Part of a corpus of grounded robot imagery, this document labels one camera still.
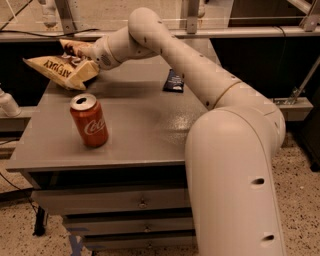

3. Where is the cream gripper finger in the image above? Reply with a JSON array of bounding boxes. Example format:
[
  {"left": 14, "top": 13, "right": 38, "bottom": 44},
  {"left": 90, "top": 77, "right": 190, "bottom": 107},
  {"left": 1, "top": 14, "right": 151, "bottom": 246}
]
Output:
[{"left": 71, "top": 60, "right": 99, "bottom": 90}]

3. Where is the white pipe at left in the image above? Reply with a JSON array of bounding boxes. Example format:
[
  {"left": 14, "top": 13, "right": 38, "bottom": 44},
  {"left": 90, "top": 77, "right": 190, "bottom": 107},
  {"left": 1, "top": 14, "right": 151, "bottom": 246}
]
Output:
[{"left": 0, "top": 88, "right": 21, "bottom": 117}]

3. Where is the yellow chip bag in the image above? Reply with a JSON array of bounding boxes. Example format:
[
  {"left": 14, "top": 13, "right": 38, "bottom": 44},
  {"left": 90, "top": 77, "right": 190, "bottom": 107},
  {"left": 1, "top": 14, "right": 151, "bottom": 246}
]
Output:
[{"left": 24, "top": 55, "right": 87, "bottom": 90}]

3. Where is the black floor cable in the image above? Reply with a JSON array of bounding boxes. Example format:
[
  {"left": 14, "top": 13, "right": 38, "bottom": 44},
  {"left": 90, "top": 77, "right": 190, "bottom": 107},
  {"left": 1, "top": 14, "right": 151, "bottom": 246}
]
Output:
[{"left": 0, "top": 171, "right": 38, "bottom": 214}]

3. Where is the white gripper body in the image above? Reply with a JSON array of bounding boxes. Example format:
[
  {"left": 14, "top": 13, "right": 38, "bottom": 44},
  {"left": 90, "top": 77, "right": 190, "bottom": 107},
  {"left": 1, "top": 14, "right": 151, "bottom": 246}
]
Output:
[{"left": 80, "top": 36, "right": 120, "bottom": 70}]

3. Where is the brown chip bag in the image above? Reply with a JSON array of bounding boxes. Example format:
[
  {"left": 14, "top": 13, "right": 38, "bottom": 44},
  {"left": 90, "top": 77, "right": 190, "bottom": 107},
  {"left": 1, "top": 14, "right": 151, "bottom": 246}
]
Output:
[{"left": 60, "top": 39, "right": 93, "bottom": 59}]

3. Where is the metal frame rail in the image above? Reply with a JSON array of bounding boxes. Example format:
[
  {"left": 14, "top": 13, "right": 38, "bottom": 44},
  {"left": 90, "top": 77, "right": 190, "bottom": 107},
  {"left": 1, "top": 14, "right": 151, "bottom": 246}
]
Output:
[{"left": 0, "top": 26, "right": 320, "bottom": 42}]

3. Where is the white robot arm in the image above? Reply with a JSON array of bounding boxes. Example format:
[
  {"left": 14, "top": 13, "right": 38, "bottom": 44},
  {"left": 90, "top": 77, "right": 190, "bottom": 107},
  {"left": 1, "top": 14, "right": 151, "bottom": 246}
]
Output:
[{"left": 74, "top": 8, "right": 287, "bottom": 256}]

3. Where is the red coke can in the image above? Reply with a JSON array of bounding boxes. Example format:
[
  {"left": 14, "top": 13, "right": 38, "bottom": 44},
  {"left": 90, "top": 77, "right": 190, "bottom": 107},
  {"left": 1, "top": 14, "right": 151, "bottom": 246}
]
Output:
[{"left": 70, "top": 93, "right": 109, "bottom": 147}]

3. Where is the grey drawer cabinet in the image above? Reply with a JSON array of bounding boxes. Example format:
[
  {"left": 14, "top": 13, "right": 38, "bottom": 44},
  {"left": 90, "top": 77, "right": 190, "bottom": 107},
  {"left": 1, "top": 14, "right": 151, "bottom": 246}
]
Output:
[{"left": 6, "top": 57, "right": 207, "bottom": 251}]

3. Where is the dark blue snack bar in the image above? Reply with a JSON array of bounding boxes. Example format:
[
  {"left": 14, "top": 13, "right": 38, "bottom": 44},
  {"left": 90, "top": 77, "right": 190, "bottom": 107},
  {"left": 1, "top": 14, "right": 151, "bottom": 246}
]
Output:
[{"left": 163, "top": 69, "right": 184, "bottom": 93}]

